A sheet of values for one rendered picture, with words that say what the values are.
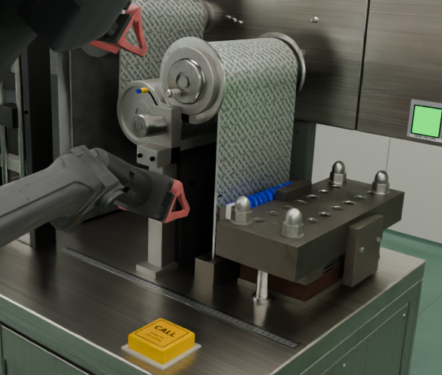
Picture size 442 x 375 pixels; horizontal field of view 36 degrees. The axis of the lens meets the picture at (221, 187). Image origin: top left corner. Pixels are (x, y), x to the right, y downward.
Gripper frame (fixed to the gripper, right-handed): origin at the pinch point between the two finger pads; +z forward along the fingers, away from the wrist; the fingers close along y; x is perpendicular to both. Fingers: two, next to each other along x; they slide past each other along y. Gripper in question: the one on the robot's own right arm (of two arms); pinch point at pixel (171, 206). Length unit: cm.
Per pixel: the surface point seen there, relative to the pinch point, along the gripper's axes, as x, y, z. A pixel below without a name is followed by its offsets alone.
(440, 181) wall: 85, -49, 271
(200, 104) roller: 18.0, -2.3, 0.3
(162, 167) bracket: 6.4, -7.4, 2.9
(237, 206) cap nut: 4.0, 7.6, 7.0
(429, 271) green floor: 35, -38, 268
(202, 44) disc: 27.0, -3.1, -3.9
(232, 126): 17.2, 1.0, 6.6
